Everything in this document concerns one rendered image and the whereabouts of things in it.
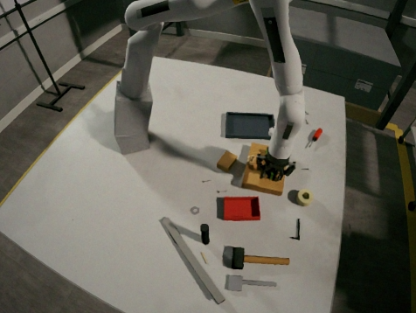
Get black mallet with wooden handle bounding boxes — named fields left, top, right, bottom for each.
left=232, top=247, right=290, bottom=269

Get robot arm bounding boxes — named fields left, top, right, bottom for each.
left=120, top=0, right=305, bottom=159

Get pale yellow ring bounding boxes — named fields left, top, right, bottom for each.
left=296, top=189, right=314, bottom=207

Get red open tray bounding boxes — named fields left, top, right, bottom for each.
left=224, top=197, right=260, bottom=221

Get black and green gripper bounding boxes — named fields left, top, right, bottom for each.
left=256, top=150, right=296, bottom=181

